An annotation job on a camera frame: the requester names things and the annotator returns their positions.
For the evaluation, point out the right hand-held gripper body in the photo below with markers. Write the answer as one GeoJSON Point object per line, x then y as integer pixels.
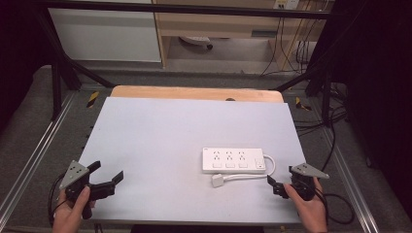
{"type": "Point", "coordinates": [306, 186]}

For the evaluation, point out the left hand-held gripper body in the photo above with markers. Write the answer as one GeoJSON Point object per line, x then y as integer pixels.
{"type": "Point", "coordinates": [76, 181]}

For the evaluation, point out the white plug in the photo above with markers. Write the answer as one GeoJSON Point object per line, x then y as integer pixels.
{"type": "Point", "coordinates": [217, 180]}

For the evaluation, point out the person's right hand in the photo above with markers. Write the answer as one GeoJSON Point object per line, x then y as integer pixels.
{"type": "Point", "coordinates": [312, 213]}

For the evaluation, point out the person's left hand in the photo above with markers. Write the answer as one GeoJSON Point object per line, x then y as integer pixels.
{"type": "Point", "coordinates": [66, 216]}

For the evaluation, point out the wooden board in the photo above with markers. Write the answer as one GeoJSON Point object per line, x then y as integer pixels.
{"type": "Point", "coordinates": [194, 93]}

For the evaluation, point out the black curtain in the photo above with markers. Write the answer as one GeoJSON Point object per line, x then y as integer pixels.
{"type": "Point", "coordinates": [379, 81]}
{"type": "Point", "coordinates": [19, 39]}

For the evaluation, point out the white cabinet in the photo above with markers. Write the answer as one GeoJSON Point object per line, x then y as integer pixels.
{"type": "Point", "coordinates": [103, 35]}

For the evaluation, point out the white floor power strip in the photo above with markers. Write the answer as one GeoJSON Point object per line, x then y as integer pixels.
{"type": "Point", "coordinates": [196, 40]}

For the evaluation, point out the wooden desk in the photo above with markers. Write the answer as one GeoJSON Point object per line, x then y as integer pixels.
{"type": "Point", "coordinates": [210, 26]}

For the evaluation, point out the aluminium rail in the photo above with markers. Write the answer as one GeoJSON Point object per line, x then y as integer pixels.
{"type": "Point", "coordinates": [353, 187]}
{"type": "Point", "coordinates": [35, 152]}

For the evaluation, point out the white wall socket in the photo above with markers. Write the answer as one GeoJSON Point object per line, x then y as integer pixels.
{"type": "Point", "coordinates": [286, 4]}

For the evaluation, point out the black metal frame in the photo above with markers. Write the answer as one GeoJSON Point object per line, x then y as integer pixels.
{"type": "Point", "coordinates": [162, 7]}

